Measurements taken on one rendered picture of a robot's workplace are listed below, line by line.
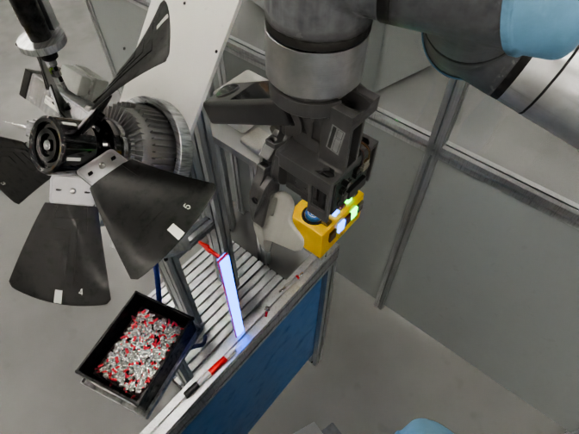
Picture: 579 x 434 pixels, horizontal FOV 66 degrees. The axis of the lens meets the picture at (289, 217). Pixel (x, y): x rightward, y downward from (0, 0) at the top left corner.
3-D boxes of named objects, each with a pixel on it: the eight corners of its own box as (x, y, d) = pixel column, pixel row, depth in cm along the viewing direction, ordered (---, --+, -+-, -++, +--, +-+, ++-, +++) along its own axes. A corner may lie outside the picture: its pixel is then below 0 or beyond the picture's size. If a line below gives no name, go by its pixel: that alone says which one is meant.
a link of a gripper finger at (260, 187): (252, 232, 44) (273, 155, 39) (241, 224, 44) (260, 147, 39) (282, 216, 47) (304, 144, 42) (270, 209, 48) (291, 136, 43)
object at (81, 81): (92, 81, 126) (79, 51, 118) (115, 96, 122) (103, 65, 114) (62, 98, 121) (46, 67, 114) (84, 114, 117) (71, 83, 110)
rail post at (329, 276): (314, 353, 188) (326, 252, 126) (320, 359, 186) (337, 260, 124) (308, 360, 186) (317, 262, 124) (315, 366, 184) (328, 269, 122)
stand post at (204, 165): (227, 282, 208) (178, 68, 117) (241, 293, 205) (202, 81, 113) (221, 288, 206) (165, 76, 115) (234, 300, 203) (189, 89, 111)
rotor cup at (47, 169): (71, 162, 104) (15, 160, 93) (88, 105, 100) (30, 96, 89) (108, 192, 99) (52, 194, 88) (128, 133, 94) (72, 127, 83)
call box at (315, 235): (326, 200, 113) (329, 171, 105) (359, 220, 109) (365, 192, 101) (286, 239, 106) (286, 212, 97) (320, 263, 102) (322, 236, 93)
